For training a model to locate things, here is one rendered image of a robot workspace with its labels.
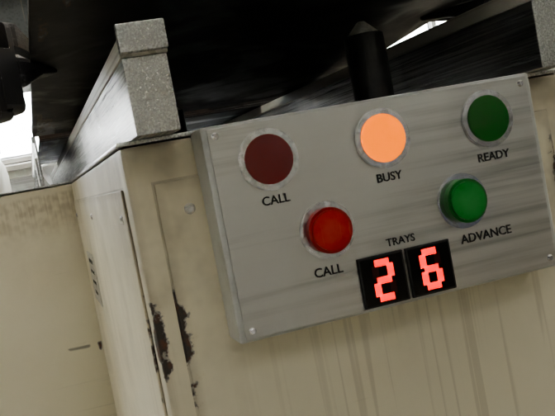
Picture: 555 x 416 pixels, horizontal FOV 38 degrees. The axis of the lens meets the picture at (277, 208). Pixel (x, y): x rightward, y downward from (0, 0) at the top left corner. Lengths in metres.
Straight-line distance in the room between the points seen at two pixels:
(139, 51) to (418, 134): 0.19
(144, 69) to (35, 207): 0.73
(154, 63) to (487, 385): 0.33
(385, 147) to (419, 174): 0.03
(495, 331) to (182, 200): 0.25
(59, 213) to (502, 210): 0.77
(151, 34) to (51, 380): 0.81
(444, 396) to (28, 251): 0.75
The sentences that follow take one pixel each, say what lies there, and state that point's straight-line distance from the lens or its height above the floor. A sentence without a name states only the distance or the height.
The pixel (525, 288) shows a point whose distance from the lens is 0.64.
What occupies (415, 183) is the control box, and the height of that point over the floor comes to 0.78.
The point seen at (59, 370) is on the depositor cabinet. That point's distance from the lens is 1.24.
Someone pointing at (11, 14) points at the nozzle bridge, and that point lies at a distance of 1.34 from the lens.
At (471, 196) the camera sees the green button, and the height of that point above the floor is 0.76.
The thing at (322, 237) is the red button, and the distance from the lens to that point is 0.52.
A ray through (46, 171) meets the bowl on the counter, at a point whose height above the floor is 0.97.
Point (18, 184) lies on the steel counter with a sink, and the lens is 4.24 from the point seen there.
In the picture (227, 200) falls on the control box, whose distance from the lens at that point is 0.51.
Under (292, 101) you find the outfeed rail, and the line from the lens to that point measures 1.12.
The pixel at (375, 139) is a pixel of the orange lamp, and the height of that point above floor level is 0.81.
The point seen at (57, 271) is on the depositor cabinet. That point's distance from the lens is 1.23.
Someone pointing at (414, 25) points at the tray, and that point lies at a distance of 0.87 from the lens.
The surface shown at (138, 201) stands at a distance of 0.54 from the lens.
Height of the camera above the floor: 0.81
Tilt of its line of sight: 3 degrees down
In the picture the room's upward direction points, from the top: 11 degrees counter-clockwise
